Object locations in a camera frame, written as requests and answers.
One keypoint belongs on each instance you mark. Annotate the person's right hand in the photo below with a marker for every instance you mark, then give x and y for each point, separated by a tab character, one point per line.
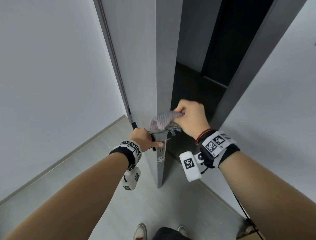
195	118

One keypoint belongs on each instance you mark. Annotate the person's left hand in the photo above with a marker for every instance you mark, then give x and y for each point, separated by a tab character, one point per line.
143	138

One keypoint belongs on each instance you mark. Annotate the grey cleaning cloth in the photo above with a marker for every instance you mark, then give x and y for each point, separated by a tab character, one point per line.
163	120

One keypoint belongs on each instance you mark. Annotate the dark grey door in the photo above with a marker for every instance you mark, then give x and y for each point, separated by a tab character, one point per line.
138	61

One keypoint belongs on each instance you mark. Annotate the person's right forearm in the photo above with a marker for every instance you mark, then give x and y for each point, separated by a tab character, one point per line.
271	202

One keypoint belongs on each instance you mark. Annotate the person's left forearm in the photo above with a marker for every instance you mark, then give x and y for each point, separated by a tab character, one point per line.
74	202

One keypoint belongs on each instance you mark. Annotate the left wristband with markers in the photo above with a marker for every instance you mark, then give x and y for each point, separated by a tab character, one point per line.
130	148

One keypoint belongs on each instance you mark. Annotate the wristband with markers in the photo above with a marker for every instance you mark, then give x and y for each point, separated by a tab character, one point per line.
130	148
217	146

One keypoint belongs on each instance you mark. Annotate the right wristband with markers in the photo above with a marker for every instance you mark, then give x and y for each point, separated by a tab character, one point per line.
217	146

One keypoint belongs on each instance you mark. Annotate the white marker cube on wrist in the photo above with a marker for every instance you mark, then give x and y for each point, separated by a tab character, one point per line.
130	180

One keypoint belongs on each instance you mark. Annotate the white and red left shoe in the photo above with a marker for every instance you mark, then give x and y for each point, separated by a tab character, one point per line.
140	232

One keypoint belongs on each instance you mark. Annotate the white and red shoe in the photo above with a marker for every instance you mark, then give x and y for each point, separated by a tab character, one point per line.
140	232
182	230

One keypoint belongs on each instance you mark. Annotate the white and red right shoe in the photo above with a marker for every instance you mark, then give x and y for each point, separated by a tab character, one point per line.
182	230

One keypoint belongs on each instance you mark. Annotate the black shirt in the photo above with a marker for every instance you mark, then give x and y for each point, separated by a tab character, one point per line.
170	235

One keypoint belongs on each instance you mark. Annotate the brown cardboard sheet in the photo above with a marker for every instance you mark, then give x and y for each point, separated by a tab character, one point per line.
247	233

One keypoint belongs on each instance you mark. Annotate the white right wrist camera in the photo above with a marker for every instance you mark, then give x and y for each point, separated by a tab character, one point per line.
191	168

